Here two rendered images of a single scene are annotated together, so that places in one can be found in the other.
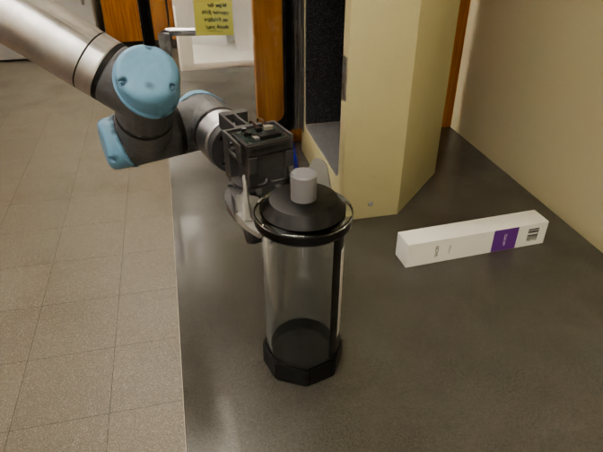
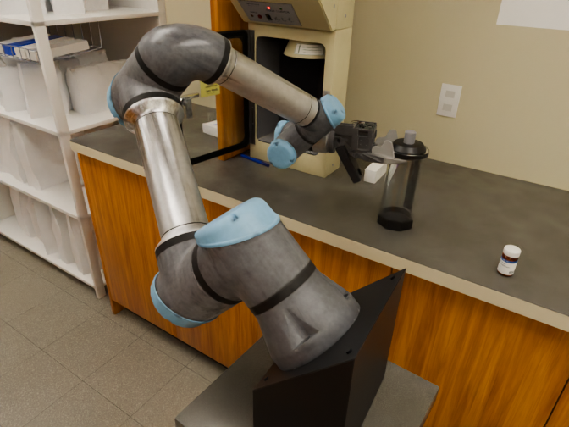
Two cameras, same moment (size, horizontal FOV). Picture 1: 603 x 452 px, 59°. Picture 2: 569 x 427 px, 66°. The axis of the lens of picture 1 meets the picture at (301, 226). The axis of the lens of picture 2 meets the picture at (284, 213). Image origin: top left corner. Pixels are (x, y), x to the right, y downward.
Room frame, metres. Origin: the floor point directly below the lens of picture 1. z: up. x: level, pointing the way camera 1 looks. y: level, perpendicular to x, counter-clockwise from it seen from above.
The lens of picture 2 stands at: (-0.05, 0.98, 1.57)
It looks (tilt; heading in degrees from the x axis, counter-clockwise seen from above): 30 degrees down; 316
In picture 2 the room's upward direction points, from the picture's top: 2 degrees clockwise
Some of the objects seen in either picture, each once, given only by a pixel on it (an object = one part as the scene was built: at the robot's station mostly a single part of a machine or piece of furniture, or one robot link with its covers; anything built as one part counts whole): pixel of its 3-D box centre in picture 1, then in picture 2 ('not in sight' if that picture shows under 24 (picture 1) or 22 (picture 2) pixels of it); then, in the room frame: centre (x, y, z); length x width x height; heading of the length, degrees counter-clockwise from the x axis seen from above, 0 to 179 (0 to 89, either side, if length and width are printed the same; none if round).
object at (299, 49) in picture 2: not in sight; (310, 45); (0.99, -0.14, 1.34); 0.18 x 0.18 x 0.05
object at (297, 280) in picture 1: (302, 285); (401, 185); (0.50, 0.00, 1.06); 0.11 x 0.11 x 0.21
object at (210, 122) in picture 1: (229, 139); (323, 138); (0.70, 0.10, 1.16); 0.08 x 0.05 x 0.08; 118
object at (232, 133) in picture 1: (249, 156); (353, 139); (0.63, 0.07, 1.17); 0.12 x 0.08 x 0.09; 28
